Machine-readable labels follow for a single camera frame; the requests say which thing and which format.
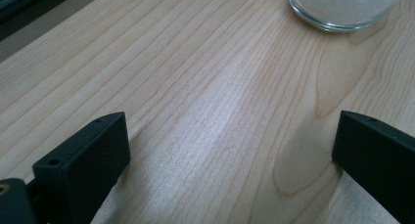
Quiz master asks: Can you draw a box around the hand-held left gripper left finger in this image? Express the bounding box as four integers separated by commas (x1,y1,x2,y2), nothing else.
31,112,132,224

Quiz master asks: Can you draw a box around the clear-lidded glass jar white powder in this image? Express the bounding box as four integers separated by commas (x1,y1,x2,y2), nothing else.
287,0,409,33

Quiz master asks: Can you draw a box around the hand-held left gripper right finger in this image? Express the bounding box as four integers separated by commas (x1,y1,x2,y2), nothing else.
331,110,415,224

